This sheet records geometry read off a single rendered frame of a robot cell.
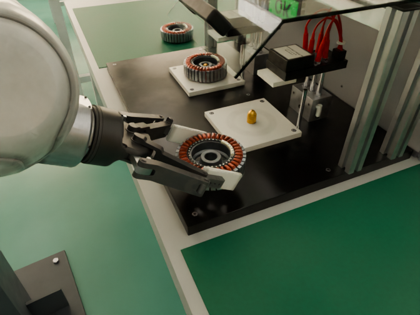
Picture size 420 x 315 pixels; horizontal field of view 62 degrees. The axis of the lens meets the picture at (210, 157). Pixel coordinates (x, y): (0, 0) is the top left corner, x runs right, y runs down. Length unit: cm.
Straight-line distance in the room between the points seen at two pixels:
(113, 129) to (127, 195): 128
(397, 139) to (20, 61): 63
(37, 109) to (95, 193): 156
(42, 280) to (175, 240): 100
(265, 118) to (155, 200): 30
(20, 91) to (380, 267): 51
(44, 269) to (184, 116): 95
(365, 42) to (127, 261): 112
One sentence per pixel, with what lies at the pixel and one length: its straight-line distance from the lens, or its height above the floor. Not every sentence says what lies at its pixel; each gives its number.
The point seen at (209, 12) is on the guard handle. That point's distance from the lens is 45.
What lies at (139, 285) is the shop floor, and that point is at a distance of 140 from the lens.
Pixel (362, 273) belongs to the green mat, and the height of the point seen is 75.
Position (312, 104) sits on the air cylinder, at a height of 82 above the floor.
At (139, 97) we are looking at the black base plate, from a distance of 86.
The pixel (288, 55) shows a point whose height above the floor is 92.
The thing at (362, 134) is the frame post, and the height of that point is 86.
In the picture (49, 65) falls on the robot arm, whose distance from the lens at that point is 21.
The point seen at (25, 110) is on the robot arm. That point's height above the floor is 109.
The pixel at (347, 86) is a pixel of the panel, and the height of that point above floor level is 81.
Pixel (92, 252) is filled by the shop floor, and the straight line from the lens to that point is 153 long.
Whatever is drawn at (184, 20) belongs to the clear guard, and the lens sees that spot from 56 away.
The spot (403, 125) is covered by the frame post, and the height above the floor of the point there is 84.
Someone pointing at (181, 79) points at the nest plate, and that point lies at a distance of 90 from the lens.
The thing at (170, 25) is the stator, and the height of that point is 78.
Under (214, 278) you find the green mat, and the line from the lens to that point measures 51.
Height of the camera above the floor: 119
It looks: 39 degrees down
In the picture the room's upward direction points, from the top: straight up
